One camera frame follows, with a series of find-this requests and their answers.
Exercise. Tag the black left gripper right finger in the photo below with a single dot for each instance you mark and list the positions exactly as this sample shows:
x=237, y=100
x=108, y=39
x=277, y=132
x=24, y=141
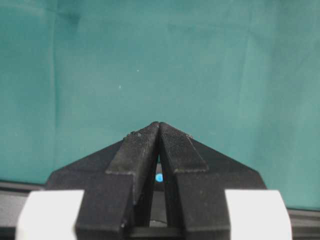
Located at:
x=195, y=179

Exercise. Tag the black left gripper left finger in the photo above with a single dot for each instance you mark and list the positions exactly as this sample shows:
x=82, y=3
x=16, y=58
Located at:
x=117, y=182

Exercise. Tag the green table cloth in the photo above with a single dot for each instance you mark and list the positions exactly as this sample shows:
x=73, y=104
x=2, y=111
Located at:
x=240, y=76

